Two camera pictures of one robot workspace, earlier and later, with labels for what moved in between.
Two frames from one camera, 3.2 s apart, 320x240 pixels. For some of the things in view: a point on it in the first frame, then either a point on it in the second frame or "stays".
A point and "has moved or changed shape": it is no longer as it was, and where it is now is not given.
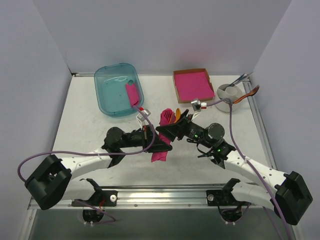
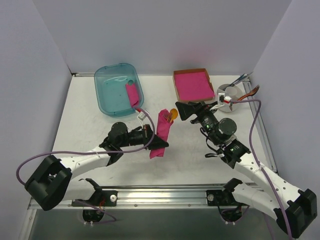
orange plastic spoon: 178,113 has moved or changed shape
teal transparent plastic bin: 112,97 stays
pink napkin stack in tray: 193,85 stays
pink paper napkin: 166,117 has moved or changed shape
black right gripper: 182,126 -> 197,111
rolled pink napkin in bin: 132,94 stays
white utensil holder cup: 233,92 stays
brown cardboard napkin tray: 192,84 stays
